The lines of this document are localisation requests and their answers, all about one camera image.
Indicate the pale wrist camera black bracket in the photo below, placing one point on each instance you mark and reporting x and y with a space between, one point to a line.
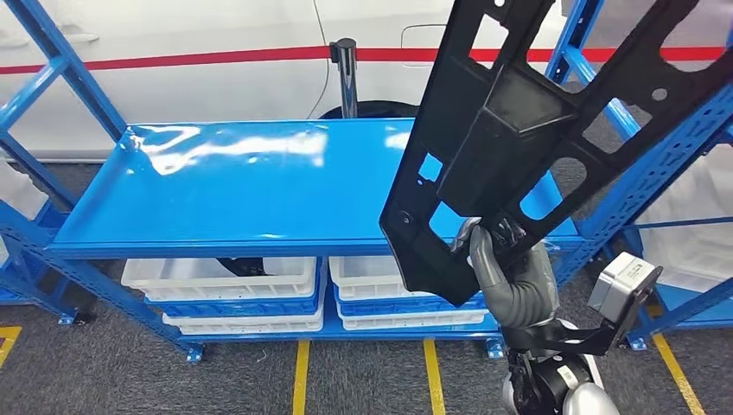
621 286

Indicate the white car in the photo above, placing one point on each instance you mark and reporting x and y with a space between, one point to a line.
172 97

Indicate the red barrier belt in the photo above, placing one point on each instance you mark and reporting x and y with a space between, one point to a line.
172 59

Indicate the black stanchion post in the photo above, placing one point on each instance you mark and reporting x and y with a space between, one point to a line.
345 80

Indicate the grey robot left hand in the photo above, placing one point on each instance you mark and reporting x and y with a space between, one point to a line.
492 275

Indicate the blue plastic crate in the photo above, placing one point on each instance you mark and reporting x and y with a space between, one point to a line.
229 309
372 306

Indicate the black curved bracket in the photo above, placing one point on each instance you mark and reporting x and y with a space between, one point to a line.
243 266

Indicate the black plastic mounting plate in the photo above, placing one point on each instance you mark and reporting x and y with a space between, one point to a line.
515 114

